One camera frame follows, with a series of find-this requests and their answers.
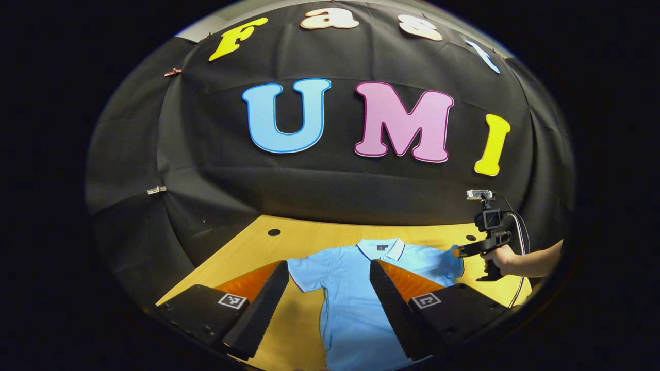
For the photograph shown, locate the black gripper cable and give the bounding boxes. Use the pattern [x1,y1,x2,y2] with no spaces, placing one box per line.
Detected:
[492,192,532,309]

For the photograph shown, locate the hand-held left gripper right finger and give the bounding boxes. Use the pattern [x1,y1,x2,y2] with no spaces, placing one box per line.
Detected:
[369,259,514,361]

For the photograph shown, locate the light blue T-shirt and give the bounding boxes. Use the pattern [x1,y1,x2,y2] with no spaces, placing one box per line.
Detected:
[287,238,465,371]

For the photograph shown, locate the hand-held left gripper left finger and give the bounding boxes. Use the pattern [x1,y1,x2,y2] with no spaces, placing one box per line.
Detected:
[154,260,290,361]

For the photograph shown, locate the black backdrop cloth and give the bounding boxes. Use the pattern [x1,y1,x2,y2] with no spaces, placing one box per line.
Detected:
[85,0,575,310]

